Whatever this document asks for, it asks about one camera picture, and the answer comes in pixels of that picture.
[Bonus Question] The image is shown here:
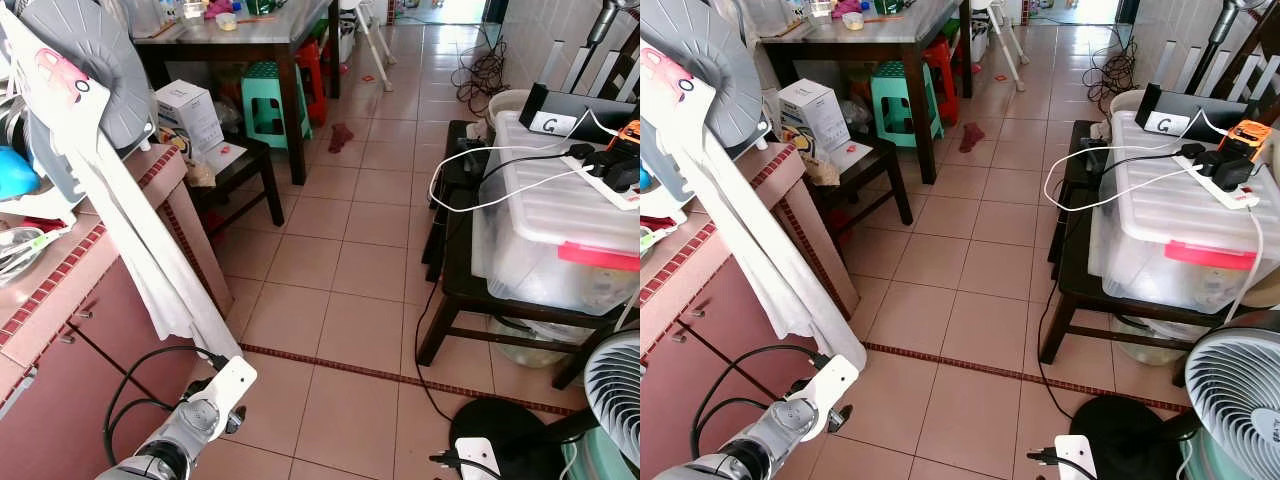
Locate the white power strip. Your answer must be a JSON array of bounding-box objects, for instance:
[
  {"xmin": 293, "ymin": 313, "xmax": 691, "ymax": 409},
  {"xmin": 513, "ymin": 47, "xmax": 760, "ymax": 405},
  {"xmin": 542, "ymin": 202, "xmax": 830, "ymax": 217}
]
[
  {"xmin": 578, "ymin": 150, "xmax": 641, "ymax": 211},
  {"xmin": 1183, "ymin": 150, "xmax": 1261, "ymax": 211}
]

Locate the black plug adapter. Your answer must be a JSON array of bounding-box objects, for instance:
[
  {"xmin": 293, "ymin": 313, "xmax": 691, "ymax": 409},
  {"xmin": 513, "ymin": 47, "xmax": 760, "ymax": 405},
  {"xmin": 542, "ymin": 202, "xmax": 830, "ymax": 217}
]
[
  {"xmin": 590, "ymin": 150, "xmax": 641, "ymax": 193},
  {"xmin": 1195, "ymin": 148, "xmax": 1256, "ymax": 193}
]

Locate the clear storage bin white lid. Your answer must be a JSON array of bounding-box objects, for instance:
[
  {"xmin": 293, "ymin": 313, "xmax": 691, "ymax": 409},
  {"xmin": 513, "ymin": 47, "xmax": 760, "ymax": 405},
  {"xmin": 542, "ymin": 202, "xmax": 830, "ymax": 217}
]
[
  {"xmin": 1088, "ymin": 110, "xmax": 1269, "ymax": 317},
  {"xmin": 470, "ymin": 110, "xmax": 641, "ymax": 317}
]

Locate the long white plastic board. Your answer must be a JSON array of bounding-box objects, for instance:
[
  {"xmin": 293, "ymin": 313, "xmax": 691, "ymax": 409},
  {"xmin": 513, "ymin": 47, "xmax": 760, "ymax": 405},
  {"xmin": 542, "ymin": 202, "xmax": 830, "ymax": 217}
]
[
  {"xmin": 0, "ymin": 0, "xmax": 244, "ymax": 363},
  {"xmin": 640, "ymin": 30, "xmax": 869, "ymax": 373}
]

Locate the orange black device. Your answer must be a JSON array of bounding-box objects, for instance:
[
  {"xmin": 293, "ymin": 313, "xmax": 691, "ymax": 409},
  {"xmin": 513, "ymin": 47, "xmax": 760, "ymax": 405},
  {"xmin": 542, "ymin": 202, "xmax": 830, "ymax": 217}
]
[
  {"xmin": 1228, "ymin": 118, "xmax": 1274, "ymax": 161},
  {"xmin": 610, "ymin": 120, "xmax": 641, "ymax": 161}
]

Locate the black box with G label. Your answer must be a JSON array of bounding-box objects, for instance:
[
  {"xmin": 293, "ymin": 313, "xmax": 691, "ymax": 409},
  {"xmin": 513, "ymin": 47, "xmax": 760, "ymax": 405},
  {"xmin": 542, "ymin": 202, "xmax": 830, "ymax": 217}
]
[
  {"xmin": 1138, "ymin": 82, "xmax": 1256, "ymax": 136},
  {"xmin": 518, "ymin": 82, "xmax": 641, "ymax": 141}
]

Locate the white floor fan black base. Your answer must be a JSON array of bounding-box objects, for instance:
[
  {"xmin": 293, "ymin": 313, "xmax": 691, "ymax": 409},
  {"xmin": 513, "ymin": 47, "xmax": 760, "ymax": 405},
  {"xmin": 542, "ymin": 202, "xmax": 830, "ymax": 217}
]
[
  {"xmin": 1068, "ymin": 310, "xmax": 1280, "ymax": 480},
  {"xmin": 445, "ymin": 330, "xmax": 641, "ymax": 480}
]

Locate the large glass jar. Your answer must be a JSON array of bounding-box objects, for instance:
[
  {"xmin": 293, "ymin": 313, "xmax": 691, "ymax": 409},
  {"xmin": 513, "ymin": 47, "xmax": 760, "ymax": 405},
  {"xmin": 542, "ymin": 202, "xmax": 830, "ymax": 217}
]
[
  {"xmin": 487, "ymin": 315, "xmax": 591, "ymax": 369},
  {"xmin": 1110, "ymin": 318, "xmax": 1191, "ymax": 366}
]

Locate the dark wooden low table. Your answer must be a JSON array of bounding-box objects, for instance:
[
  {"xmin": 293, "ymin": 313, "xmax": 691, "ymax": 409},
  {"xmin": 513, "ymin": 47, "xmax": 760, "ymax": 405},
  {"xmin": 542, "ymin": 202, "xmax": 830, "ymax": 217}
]
[
  {"xmin": 415, "ymin": 120, "xmax": 641, "ymax": 391},
  {"xmin": 1038, "ymin": 120, "xmax": 1280, "ymax": 389}
]

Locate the beige bucket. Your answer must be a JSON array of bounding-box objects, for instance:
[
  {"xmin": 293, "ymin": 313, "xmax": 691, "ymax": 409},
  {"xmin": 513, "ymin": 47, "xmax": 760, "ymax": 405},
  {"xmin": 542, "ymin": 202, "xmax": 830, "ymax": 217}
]
[
  {"xmin": 487, "ymin": 88, "xmax": 533, "ymax": 129},
  {"xmin": 1108, "ymin": 88, "xmax": 1151, "ymax": 119}
]

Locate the grey ribbed round cover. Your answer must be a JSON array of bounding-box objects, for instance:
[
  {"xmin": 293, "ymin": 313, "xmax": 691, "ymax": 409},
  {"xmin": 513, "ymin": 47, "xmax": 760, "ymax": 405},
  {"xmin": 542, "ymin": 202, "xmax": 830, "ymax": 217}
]
[
  {"xmin": 640, "ymin": 0, "xmax": 769, "ymax": 151},
  {"xmin": 18, "ymin": 0, "xmax": 158, "ymax": 156}
]

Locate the white cardboard box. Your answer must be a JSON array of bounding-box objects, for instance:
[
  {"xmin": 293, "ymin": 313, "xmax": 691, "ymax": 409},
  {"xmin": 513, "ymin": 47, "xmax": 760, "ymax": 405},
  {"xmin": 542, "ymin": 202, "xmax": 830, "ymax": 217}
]
[
  {"xmin": 155, "ymin": 80, "xmax": 226, "ymax": 161},
  {"xmin": 777, "ymin": 78, "xmax": 851, "ymax": 156}
]

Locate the small dark wooden stool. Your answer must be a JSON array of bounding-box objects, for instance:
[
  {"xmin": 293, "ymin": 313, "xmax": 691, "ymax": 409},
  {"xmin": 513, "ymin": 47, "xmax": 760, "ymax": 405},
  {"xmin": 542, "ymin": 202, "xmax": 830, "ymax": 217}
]
[
  {"xmin": 188, "ymin": 133, "xmax": 286, "ymax": 241},
  {"xmin": 808, "ymin": 133, "xmax": 914, "ymax": 241}
]

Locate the green plastic stool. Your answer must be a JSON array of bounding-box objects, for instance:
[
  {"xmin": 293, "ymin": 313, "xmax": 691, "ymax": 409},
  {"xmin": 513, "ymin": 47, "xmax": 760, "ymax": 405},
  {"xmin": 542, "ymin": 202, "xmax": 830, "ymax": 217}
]
[
  {"xmin": 240, "ymin": 60, "xmax": 314, "ymax": 151},
  {"xmin": 870, "ymin": 60, "xmax": 947, "ymax": 151}
]

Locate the dark wooden dining table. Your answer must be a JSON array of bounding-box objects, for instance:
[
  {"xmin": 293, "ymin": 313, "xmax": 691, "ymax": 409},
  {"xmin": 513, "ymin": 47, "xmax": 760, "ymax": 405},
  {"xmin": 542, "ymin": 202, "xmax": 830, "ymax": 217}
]
[
  {"xmin": 133, "ymin": 0, "xmax": 343, "ymax": 186},
  {"xmin": 757, "ymin": 0, "xmax": 974, "ymax": 186}
]

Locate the red plastic stool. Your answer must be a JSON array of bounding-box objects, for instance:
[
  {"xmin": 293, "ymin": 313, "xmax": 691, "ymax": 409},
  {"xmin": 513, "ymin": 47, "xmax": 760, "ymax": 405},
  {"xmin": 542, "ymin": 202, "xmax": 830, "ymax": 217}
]
[
  {"xmin": 925, "ymin": 38, "xmax": 963, "ymax": 126},
  {"xmin": 295, "ymin": 38, "xmax": 331, "ymax": 128}
]

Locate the blue plastic object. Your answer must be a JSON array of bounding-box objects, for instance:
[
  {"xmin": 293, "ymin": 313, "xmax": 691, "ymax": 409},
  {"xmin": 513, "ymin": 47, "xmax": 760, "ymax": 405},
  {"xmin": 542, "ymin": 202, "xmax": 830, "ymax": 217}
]
[{"xmin": 0, "ymin": 145, "xmax": 41, "ymax": 201}]

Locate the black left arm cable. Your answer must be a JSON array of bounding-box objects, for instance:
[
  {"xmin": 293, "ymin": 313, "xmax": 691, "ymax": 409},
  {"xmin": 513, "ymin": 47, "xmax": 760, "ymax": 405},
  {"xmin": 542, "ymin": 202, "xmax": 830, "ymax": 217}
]
[
  {"xmin": 103, "ymin": 345, "xmax": 233, "ymax": 466},
  {"xmin": 690, "ymin": 345, "xmax": 833, "ymax": 461}
]

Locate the white power cable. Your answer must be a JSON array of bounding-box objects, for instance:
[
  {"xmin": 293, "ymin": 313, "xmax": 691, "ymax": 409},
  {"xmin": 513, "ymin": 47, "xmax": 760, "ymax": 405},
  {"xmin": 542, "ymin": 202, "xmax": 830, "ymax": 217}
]
[
  {"xmin": 430, "ymin": 140, "xmax": 601, "ymax": 216},
  {"xmin": 1043, "ymin": 140, "xmax": 1211, "ymax": 213}
]

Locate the black cable bundle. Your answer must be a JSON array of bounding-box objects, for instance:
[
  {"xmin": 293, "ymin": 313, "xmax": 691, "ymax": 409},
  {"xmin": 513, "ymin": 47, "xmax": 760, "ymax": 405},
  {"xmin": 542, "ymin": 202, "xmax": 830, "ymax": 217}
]
[
  {"xmin": 1083, "ymin": 25, "xmax": 1138, "ymax": 111},
  {"xmin": 450, "ymin": 25, "xmax": 513, "ymax": 113}
]

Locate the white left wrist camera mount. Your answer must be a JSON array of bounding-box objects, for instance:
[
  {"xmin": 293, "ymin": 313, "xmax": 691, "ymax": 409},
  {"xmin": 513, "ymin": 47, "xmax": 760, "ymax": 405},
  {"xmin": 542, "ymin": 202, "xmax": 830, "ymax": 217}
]
[
  {"xmin": 198, "ymin": 355, "xmax": 259, "ymax": 426},
  {"xmin": 790, "ymin": 353, "xmax": 861, "ymax": 441}
]

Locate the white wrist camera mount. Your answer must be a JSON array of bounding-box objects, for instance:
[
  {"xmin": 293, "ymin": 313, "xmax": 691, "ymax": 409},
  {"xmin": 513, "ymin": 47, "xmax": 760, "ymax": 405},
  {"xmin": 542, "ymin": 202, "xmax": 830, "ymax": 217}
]
[
  {"xmin": 198, "ymin": 355, "xmax": 259, "ymax": 426},
  {"xmin": 1055, "ymin": 435, "xmax": 1099, "ymax": 480},
  {"xmin": 790, "ymin": 353, "xmax": 861, "ymax": 441},
  {"xmin": 455, "ymin": 437, "xmax": 501, "ymax": 480}
]

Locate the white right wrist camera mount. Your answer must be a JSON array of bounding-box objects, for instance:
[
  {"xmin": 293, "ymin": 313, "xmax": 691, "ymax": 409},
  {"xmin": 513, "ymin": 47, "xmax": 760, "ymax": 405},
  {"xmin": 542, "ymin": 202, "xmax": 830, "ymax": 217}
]
[
  {"xmin": 455, "ymin": 437, "xmax": 501, "ymax": 480},
  {"xmin": 1055, "ymin": 435, "xmax": 1099, "ymax": 480}
]

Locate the white metal chair frame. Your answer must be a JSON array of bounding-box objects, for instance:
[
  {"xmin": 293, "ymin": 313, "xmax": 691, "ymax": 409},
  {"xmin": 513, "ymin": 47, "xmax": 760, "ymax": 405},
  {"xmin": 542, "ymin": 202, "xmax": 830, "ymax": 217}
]
[
  {"xmin": 338, "ymin": 0, "xmax": 398, "ymax": 93},
  {"xmin": 970, "ymin": 0, "xmax": 1031, "ymax": 93}
]

